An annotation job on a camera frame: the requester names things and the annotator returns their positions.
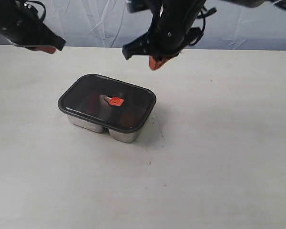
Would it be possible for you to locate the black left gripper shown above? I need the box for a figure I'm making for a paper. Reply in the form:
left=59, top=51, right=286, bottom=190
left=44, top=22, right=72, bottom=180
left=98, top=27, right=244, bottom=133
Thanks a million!
left=0, top=0, right=66, bottom=54

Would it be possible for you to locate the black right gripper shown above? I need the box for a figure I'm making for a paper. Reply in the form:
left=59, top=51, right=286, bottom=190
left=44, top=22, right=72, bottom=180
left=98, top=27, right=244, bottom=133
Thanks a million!
left=122, top=0, right=205, bottom=71

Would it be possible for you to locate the dark transparent lunch box lid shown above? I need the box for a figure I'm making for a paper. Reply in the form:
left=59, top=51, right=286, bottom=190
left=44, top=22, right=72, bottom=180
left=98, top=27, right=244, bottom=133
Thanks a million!
left=58, top=74, right=156, bottom=132

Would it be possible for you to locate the yellow toy cheese wedge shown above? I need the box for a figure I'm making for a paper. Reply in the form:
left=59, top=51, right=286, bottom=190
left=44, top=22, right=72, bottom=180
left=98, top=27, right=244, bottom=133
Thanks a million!
left=119, top=112, right=138, bottom=128

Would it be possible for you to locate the red toy sausage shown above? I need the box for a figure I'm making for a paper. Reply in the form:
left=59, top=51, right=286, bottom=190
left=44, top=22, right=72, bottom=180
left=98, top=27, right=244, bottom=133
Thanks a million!
left=86, top=91, right=100, bottom=115

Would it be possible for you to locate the stainless steel lunch box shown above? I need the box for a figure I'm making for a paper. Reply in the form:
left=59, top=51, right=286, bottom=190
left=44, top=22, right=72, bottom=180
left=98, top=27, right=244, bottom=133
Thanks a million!
left=66, top=114, right=148, bottom=143

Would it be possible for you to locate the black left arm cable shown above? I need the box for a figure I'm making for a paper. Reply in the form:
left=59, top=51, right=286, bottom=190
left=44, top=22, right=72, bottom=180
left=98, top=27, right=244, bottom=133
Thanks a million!
left=23, top=0, right=47, bottom=22

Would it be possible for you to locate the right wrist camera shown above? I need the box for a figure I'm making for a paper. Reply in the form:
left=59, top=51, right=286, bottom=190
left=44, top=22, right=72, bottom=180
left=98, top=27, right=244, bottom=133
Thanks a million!
left=125, top=0, right=154, bottom=13

